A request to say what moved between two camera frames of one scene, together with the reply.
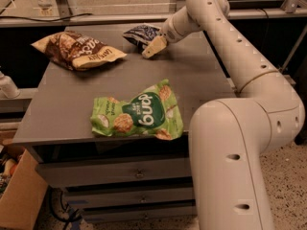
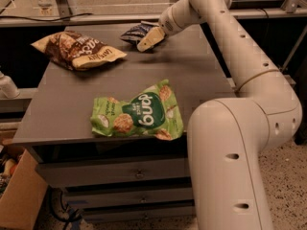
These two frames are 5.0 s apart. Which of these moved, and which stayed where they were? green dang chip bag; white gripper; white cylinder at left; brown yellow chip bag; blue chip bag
Moved: white gripper; blue chip bag
Stayed: green dang chip bag; white cylinder at left; brown yellow chip bag
